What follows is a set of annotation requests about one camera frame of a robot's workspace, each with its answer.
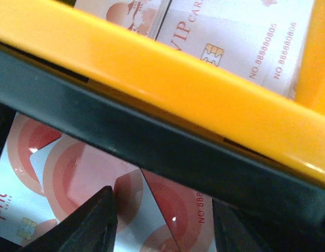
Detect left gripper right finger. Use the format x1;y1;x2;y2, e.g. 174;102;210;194
212;199;272;251

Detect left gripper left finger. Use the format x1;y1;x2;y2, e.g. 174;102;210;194
19;186;118;252

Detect black bin with red cards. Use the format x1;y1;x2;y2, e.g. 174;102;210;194
0;50;325;251

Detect red white card stack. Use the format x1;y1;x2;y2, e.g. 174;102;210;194
0;114;216;251

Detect yellow card bin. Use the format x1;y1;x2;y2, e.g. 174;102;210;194
0;1;325;186

